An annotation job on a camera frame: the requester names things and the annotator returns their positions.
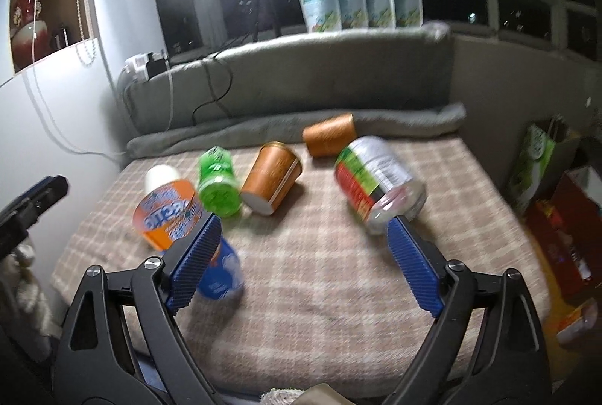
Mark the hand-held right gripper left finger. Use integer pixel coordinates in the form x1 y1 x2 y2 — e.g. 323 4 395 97
51 213 222 405

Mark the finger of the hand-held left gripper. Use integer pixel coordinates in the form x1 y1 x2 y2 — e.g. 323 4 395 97
16 174 70 227

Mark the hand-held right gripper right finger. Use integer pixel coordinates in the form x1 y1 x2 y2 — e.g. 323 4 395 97
381 215 551 405

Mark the clear cup with red-green label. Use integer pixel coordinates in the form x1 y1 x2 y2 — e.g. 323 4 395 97
334 135 428 235

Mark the blue printed cup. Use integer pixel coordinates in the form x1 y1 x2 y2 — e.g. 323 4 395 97
195 236 245 302

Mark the orange printed cup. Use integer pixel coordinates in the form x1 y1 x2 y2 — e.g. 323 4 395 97
133 165 210 252

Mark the green plastic cup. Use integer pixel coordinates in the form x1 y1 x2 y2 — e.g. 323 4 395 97
196 146 243 218

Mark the brown paper cup white rim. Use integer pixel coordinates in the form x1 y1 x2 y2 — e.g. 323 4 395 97
241 142 303 216

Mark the plain brown paper cup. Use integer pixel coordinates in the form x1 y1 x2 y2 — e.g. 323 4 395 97
302 112 356 159

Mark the beige plaid blanket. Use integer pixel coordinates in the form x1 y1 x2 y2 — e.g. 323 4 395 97
49 137 552 397

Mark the white power strip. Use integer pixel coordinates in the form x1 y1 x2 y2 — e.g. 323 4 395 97
124 52 168 82

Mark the green and white box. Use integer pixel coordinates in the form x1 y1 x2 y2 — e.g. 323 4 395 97
505 117 582 218

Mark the red cardboard box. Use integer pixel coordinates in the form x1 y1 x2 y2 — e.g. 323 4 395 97
526 167 602 303

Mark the cream knit cloth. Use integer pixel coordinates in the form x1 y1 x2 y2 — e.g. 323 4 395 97
260 381 359 405

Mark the red and white vase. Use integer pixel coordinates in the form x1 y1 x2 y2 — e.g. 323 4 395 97
11 0 50 68

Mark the black power adapter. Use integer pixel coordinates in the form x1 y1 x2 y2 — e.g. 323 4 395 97
146 56 171 77

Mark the grey backrest cushion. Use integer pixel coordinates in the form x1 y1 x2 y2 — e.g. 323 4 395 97
117 22 455 136

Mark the black tripod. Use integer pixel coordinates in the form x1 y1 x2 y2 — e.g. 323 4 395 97
237 0 283 43

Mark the long white wall cable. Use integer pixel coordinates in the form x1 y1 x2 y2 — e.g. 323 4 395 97
24 0 121 159

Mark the black cable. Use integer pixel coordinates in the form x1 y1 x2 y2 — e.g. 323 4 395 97
190 36 255 124

